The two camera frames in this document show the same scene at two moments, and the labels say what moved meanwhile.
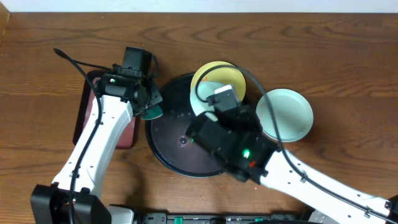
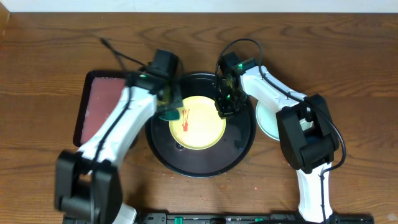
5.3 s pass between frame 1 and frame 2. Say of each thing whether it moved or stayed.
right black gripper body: moved
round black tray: stayed
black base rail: stayed
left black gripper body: moved
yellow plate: moved
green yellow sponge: moved
